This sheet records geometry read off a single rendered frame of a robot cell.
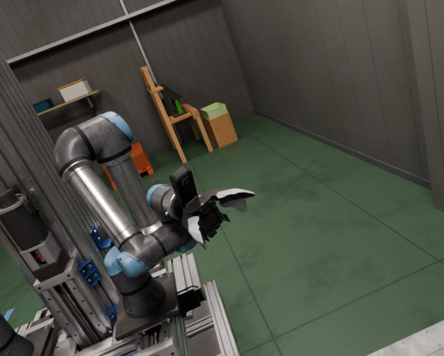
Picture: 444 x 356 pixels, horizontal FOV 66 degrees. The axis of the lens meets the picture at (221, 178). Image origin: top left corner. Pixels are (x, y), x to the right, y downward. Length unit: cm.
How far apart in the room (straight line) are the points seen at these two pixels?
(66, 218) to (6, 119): 37
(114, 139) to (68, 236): 44
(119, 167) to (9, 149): 36
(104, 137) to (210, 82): 655
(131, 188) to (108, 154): 14
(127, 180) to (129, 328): 49
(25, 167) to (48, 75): 641
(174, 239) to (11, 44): 709
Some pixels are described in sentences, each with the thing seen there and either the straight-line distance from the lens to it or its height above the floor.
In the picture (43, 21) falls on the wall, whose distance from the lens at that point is 768.
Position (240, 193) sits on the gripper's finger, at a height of 147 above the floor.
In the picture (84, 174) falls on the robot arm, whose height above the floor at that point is 157.
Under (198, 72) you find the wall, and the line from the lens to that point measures 751.
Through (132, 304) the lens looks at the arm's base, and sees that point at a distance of 125.
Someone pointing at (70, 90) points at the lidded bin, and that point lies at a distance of 700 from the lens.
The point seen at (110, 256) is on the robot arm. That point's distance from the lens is 121.
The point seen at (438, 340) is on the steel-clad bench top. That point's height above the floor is 80.
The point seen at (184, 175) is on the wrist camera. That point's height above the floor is 154.
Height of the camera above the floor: 177
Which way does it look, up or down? 21 degrees down
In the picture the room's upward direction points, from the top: 21 degrees counter-clockwise
